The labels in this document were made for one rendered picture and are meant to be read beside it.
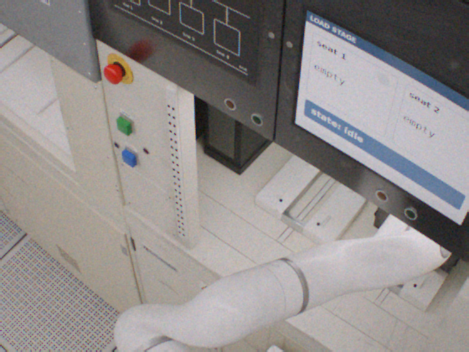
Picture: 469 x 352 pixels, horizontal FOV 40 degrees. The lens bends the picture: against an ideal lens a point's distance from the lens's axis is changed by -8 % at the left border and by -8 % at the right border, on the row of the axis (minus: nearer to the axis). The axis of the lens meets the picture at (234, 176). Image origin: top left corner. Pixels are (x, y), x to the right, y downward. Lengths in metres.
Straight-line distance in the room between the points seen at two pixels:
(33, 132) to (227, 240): 0.62
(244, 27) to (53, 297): 1.77
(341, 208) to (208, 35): 0.73
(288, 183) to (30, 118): 0.73
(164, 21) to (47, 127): 0.87
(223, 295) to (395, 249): 0.29
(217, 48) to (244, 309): 0.37
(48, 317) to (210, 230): 1.07
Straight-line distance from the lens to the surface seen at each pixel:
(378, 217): 1.49
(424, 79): 0.80
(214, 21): 0.96
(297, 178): 1.64
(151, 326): 1.00
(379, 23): 0.78
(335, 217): 1.59
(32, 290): 2.58
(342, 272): 1.04
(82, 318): 2.48
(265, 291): 0.95
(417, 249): 1.08
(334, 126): 0.94
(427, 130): 0.84
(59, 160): 1.78
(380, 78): 0.83
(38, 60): 2.06
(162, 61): 1.12
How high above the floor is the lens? 2.21
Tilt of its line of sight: 53 degrees down
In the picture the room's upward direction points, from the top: 1 degrees clockwise
